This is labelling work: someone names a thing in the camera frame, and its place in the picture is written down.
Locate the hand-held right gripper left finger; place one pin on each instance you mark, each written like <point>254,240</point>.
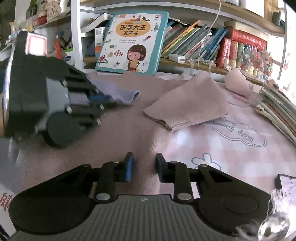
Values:
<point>129,167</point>

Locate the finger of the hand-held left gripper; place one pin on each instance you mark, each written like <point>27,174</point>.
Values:
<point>85,114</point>
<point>99,98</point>

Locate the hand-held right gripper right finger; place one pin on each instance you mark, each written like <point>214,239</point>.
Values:
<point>160,167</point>

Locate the purple knitted garment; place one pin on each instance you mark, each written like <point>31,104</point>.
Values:
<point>120,95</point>

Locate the blue folder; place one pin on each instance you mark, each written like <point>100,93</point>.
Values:
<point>92,49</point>

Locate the white pen holder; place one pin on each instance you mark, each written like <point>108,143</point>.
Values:
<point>69,58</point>

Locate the white and orange box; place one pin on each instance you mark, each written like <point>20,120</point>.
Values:
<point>100,37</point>

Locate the teal children's picture book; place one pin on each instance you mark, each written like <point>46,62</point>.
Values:
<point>129,41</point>

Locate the white shelf unit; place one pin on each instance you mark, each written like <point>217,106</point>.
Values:
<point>75,34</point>

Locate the pink checked tablecloth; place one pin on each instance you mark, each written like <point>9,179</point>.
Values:
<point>231,150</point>

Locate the red ball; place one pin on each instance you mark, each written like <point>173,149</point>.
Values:
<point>42,20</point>

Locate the cartoon figurine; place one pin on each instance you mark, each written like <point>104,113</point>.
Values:
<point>54,9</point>

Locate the row of shelf books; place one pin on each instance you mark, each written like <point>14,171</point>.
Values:
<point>192,41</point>

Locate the white paper with red print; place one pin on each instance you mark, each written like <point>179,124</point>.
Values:
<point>5,204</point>

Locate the fluffy crystal charm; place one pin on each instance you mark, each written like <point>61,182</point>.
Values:
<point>275,222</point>

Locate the smartphone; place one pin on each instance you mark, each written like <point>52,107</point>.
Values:
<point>288,185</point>

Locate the stack of magazines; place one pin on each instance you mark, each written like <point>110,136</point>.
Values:
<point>279,111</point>

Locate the colourful bead ornament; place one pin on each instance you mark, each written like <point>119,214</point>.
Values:
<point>256,60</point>

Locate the thick red book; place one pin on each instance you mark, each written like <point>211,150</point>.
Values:
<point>247,38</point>

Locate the wooden wall shelf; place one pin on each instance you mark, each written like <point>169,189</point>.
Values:
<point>53,22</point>

